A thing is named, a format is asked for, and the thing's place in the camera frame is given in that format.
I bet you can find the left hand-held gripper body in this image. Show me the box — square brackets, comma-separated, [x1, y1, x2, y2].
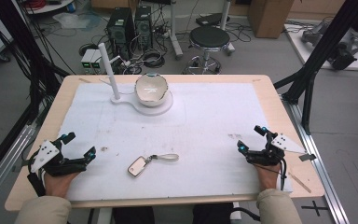
[27, 139, 88, 178]

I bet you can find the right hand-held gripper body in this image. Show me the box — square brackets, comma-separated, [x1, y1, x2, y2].
[245, 133, 308, 167]

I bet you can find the person's left hand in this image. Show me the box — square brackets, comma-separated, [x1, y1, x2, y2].
[44, 170, 80, 199]

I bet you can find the person's right hand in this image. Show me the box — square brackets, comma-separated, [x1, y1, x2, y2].
[254, 162, 283, 191]

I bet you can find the small grey tab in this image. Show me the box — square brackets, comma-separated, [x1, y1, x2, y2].
[298, 153, 318, 162]

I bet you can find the wooden table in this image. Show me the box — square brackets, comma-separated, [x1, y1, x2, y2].
[4, 74, 326, 213]

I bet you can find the thin wooden stick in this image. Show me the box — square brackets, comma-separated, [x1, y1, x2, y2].
[288, 172, 312, 194]

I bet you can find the white table mat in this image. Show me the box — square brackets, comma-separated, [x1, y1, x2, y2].
[57, 81, 294, 202]

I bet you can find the person's right leg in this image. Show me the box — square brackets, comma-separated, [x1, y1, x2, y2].
[191, 203, 235, 224]

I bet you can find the person's leg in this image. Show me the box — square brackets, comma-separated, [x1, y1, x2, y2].
[111, 205, 156, 224]
[191, 203, 235, 224]

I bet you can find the person's left leg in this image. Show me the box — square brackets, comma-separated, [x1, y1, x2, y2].
[111, 205, 156, 224]

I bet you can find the white stand with pole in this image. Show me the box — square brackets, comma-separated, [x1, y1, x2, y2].
[97, 42, 174, 117]

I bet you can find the white power supply box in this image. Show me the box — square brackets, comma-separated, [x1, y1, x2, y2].
[89, 49, 104, 71]
[80, 49, 96, 71]

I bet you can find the white ceramic bowl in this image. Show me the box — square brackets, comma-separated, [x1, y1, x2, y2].
[134, 73, 170, 108]

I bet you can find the black round stool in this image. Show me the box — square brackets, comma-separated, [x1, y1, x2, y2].
[184, 25, 233, 76]

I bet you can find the grey machine on platform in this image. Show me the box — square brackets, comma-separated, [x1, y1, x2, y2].
[300, 21, 358, 71]

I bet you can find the white desk leg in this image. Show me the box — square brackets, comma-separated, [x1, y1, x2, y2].
[219, 0, 236, 56]
[168, 0, 185, 61]

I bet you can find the cardboard box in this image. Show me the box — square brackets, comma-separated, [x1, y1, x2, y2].
[247, 0, 295, 39]

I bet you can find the clear plastic sheet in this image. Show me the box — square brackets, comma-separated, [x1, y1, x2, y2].
[51, 11, 103, 32]

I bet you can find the large black computer tower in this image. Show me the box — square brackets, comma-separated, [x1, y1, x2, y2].
[106, 7, 135, 61]

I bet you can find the black flat case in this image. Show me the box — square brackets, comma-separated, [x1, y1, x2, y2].
[195, 12, 231, 28]

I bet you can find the round white table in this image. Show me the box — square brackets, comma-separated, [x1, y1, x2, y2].
[23, 0, 76, 16]

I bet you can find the slim black computer tower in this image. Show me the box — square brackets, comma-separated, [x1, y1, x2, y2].
[133, 5, 154, 51]

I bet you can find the black gripper strap cable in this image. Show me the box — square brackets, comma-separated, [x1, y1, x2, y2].
[26, 171, 47, 198]

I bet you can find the aluminium rail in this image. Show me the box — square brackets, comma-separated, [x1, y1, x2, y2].
[0, 123, 39, 213]
[280, 92, 351, 224]

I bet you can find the white car key with strap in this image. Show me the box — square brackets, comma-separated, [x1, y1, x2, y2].
[127, 153, 180, 179]

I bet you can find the thick black cable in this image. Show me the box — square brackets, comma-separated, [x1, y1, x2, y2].
[237, 206, 263, 222]

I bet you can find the black metal frame stand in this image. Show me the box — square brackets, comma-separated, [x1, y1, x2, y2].
[0, 0, 71, 188]
[273, 0, 358, 135]

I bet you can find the coiled black cable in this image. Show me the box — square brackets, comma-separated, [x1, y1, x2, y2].
[142, 49, 166, 69]

